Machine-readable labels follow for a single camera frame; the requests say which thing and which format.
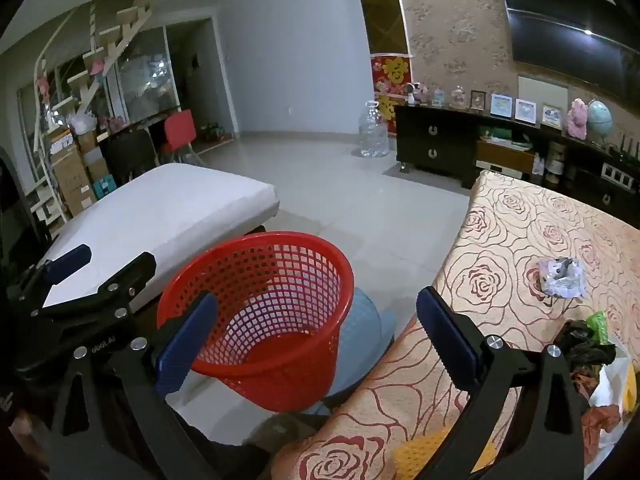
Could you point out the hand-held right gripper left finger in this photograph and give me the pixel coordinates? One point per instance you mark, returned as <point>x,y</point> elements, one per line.
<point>185,350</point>

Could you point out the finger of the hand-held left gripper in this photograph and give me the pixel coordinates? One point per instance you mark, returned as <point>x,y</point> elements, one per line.
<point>115,290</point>
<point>70,260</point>

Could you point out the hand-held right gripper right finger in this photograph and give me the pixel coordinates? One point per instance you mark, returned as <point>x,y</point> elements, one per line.
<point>445,340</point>

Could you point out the red plastic mesh basket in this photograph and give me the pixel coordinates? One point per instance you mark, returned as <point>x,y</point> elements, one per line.
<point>240,365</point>

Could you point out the clear plastic wrapper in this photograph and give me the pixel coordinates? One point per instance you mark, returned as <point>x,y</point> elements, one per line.
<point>560,277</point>

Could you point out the green snack wrapper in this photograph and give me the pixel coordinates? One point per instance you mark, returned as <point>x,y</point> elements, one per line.
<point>597,322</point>

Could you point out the pinkish tissue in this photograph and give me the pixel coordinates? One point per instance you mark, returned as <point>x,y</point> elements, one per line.
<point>600,417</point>

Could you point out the white paper napkin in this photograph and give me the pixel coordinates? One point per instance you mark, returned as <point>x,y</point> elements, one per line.
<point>612,385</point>

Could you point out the yellow fruit peel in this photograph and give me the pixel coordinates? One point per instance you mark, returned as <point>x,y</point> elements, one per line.
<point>629,390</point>

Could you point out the blue round stool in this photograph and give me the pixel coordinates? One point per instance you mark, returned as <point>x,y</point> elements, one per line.
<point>365,320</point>

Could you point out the stack of cardboard boxes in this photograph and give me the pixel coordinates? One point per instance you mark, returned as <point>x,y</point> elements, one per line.
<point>70,175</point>

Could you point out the white cushioned bench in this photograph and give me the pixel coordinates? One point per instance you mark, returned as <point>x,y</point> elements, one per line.
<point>165,200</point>

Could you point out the rose patterned tablecloth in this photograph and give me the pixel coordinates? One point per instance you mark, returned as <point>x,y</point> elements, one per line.
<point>500,240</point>

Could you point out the black chair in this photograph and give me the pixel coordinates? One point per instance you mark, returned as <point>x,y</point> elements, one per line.
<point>127,152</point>

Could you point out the white plastic bag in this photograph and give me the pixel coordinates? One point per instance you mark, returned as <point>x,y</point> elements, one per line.
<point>80,122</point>

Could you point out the red chair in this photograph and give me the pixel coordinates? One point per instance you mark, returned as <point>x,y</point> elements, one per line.
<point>179,127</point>

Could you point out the black television cabinet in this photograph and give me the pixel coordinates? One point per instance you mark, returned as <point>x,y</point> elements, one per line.
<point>425,135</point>

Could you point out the stacked round tins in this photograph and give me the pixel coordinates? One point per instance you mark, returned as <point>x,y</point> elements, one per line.
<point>556,160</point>

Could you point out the green flat packets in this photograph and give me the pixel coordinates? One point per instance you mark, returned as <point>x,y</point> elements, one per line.
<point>500,135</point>

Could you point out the clear large water jug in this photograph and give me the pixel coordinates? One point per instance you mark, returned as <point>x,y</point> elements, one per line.
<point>372,132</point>

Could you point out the white power strip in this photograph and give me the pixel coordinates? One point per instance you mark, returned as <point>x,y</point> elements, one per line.
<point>617,172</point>

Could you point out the small blue ornament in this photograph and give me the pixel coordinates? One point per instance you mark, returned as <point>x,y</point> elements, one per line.
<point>438,96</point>

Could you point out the pink figurine ornament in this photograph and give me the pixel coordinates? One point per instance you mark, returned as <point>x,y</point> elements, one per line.
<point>457,96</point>

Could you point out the white staircase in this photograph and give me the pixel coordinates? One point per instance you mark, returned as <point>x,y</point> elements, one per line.
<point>125,20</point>

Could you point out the small pink toy figure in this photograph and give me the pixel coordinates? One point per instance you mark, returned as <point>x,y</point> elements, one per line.
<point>426,93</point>

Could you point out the pink plush toy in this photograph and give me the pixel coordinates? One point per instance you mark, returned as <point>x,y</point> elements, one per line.
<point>577,117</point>

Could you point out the black router with antennas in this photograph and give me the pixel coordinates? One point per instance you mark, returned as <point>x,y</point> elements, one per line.
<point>625,152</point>

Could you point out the light blue desk globe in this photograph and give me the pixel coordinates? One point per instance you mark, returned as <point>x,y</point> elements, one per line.
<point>600,116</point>

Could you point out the dark photo frame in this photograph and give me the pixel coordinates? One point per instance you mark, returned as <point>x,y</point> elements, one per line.
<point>478,100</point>

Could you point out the white security camera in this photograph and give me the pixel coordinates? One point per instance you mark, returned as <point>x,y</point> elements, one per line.
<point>414,92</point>

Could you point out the red festive wall poster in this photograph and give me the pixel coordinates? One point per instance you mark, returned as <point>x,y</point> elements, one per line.
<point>390,72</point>

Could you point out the wall mounted black television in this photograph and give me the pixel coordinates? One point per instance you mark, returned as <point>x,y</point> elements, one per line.
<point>565,25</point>

